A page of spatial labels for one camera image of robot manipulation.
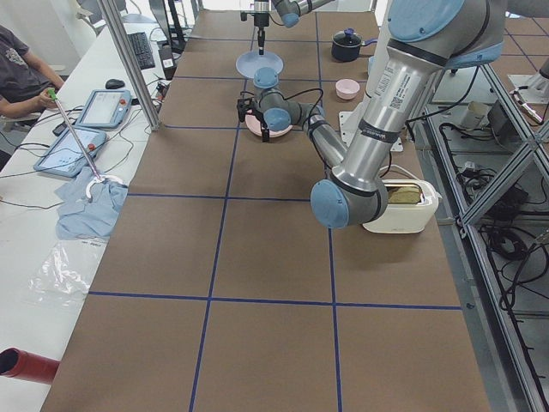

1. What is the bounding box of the blue plate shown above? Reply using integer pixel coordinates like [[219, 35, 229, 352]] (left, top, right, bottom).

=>
[[236, 51, 284, 79]]

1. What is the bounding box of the teach pendant tablet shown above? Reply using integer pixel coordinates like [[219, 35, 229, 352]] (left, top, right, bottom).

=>
[[33, 126, 107, 178], [75, 89, 132, 129]]

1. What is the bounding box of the cream toaster with bread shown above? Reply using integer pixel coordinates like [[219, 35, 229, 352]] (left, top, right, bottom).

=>
[[363, 165, 442, 234]]

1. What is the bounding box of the seated person in grey shirt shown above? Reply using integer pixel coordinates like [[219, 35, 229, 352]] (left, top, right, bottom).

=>
[[1, 26, 64, 119]]

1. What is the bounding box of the red cylinder tube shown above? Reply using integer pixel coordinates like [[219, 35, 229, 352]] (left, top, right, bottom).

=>
[[1, 348, 60, 385]]

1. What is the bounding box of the light blue cup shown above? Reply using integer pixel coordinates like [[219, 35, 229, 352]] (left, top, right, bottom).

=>
[[368, 56, 375, 76]]

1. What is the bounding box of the dark blue pot with lid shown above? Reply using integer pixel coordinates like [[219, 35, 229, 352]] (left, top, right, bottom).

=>
[[331, 27, 377, 63]]

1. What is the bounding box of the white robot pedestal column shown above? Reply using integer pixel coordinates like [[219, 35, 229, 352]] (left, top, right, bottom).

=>
[[340, 42, 389, 146]]

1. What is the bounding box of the lower teach pendant tablet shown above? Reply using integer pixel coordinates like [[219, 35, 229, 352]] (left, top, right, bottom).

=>
[[33, 126, 107, 178]]

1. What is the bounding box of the pink bowl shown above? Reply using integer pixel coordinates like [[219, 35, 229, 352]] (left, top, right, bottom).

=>
[[335, 79, 360, 100]]

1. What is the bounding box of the black computer mouse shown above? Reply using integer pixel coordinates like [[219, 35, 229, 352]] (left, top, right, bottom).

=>
[[105, 79, 125, 90]]

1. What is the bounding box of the clear plastic bag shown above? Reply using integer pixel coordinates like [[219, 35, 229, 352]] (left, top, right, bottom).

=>
[[27, 239, 106, 307]]

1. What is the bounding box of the pink grabber stick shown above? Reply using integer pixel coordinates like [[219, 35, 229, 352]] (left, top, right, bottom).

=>
[[46, 88, 124, 202]]

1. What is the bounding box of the aluminium frame post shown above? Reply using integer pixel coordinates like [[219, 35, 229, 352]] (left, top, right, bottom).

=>
[[98, 0, 160, 131]]

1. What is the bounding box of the pink plate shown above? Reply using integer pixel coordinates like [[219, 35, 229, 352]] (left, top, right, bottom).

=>
[[244, 114, 293, 138]]

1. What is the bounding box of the upper teach pendant tablet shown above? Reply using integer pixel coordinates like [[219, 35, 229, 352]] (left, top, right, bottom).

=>
[[75, 89, 132, 129]]

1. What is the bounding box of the black keyboard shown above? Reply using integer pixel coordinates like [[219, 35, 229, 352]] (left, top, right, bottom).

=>
[[127, 32, 155, 70]]

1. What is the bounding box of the light blue cloth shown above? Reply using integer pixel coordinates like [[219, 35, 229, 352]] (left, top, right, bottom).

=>
[[55, 167, 128, 239]]

